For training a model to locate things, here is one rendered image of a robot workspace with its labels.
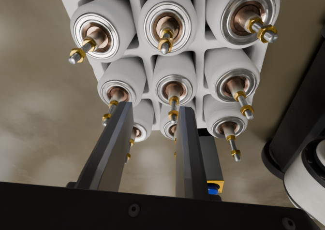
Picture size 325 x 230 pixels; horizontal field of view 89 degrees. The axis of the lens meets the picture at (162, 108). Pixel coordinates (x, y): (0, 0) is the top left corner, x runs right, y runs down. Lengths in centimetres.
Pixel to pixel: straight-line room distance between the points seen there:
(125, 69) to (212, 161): 35
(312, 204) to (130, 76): 48
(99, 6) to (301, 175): 52
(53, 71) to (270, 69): 77
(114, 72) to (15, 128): 86
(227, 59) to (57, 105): 72
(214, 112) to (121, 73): 23
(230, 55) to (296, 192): 36
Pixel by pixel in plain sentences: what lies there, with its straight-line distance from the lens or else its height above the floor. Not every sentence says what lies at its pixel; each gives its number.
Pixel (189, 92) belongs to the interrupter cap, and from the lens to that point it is 34.
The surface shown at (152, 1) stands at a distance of 29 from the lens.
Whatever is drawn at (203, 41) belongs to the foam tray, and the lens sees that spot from 38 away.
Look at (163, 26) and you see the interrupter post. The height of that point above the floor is 28.
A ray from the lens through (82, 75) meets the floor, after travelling 70.
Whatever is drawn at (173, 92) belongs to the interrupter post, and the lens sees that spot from 32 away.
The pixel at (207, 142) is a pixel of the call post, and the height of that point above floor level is 19.
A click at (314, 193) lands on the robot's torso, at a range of 50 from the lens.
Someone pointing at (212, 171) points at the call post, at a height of 29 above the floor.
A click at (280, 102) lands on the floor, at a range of 79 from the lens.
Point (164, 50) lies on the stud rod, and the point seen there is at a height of 34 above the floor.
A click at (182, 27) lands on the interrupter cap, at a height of 25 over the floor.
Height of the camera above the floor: 53
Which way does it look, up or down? 49 degrees down
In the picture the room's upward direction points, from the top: 175 degrees counter-clockwise
